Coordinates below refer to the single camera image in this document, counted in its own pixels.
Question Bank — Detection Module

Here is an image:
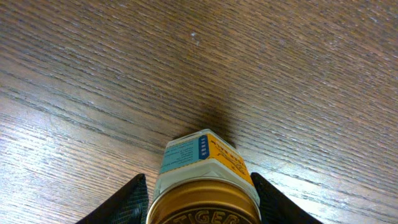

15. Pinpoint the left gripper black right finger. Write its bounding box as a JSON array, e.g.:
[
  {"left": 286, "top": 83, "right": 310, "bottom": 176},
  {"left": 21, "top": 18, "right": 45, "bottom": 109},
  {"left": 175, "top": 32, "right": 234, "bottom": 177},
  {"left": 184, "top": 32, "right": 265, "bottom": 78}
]
[{"left": 251, "top": 172, "right": 322, "bottom": 224}]

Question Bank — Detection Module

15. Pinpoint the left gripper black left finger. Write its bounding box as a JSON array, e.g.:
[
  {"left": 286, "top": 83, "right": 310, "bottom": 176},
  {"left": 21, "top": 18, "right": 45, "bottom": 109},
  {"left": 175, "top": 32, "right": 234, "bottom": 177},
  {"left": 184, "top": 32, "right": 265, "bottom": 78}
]
[{"left": 77, "top": 174, "right": 149, "bottom": 224}]

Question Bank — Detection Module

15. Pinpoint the Tiger Balm jar gold lid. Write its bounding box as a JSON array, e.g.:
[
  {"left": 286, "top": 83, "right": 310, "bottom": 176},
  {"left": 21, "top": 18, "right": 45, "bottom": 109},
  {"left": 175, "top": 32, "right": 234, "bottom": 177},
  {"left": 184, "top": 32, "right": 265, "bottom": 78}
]
[{"left": 146, "top": 129, "right": 261, "bottom": 223}]

